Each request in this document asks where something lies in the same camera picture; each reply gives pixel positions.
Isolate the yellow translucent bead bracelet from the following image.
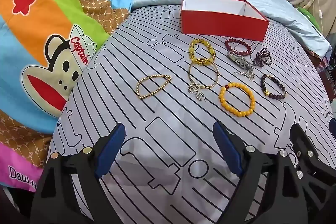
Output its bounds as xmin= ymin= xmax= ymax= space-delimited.
xmin=188 ymin=39 xmax=217 ymax=64

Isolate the gold bangle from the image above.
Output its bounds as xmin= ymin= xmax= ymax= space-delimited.
xmin=189 ymin=59 xmax=219 ymax=89

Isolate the silver hair clip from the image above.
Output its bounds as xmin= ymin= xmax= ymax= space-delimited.
xmin=227 ymin=52 xmax=254 ymax=69

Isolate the cartoon monkey blanket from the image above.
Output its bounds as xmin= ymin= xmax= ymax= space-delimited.
xmin=0 ymin=0 xmax=134 ymax=193

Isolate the dark purple bead bracelet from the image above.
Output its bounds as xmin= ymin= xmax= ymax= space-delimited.
xmin=260 ymin=74 xmax=286 ymax=100

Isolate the orange bead bracelet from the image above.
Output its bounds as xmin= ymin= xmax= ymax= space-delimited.
xmin=219 ymin=82 xmax=256 ymax=117

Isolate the small silver brooch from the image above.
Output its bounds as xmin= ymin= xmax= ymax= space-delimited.
xmin=234 ymin=69 xmax=255 ymax=81

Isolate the silver butterfly pendant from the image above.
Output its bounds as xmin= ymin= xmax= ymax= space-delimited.
xmin=187 ymin=83 xmax=208 ymax=102

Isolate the red cardboard box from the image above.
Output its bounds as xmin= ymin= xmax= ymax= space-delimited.
xmin=180 ymin=0 xmax=270 ymax=42

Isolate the white cable with switch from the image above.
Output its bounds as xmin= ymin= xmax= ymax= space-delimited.
xmin=314 ymin=0 xmax=326 ymax=30

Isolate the small gold bead bracelet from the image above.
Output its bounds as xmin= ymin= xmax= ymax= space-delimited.
xmin=136 ymin=74 xmax=172 ymax=100

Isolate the green plastic object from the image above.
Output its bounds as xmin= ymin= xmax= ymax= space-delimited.
xmin=298 ymin=6 xmax=322 ymax=28

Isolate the garnet small bead bracelet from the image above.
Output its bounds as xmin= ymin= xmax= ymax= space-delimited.
xmin=253 ymin=48 xmax=272 ymax=65

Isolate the dark red bead bracelet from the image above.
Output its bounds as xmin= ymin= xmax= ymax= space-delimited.
xmin=225 ymin=39 xmax=252 ymax=56

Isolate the dark brown bedside furniture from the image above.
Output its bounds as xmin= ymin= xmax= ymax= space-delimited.
xmin=311 ymin=52 xmax=336 ymax=106

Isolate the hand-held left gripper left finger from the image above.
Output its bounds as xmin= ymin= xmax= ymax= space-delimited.
xmin=30 ymin=123 xmax=126 ymax=224

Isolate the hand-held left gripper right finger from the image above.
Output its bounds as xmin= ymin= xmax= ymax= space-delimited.
xmin=213 ymin=121 xmax=323 ymax=224

